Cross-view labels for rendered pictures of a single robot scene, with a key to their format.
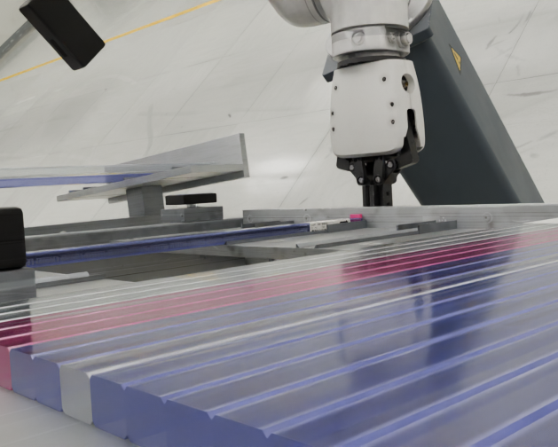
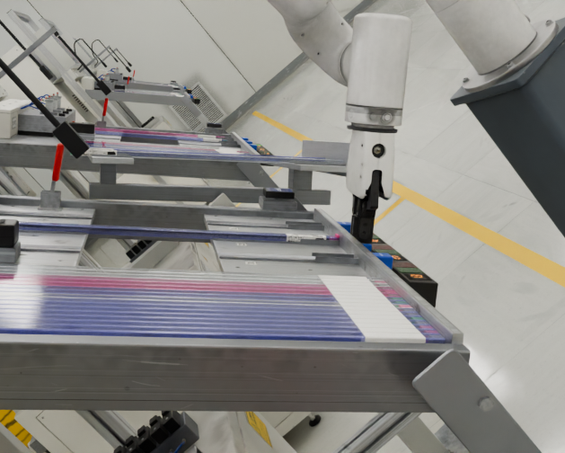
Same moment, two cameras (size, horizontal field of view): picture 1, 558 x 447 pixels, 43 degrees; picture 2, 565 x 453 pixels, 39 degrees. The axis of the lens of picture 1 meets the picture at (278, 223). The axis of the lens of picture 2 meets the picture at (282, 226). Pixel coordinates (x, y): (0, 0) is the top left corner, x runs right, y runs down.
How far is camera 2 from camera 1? 75 cm
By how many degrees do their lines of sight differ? 34
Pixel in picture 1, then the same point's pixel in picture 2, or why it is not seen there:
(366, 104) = (355, 159)
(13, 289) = (5, 254)
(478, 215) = (363, 260)
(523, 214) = (372, 267)
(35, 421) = not seen: outside the picture
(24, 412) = not seen: outside the picture
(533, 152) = not seen: outside the picture
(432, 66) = (532, 109)
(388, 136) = (358, 186)
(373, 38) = (357, 115)
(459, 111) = (563, 150)
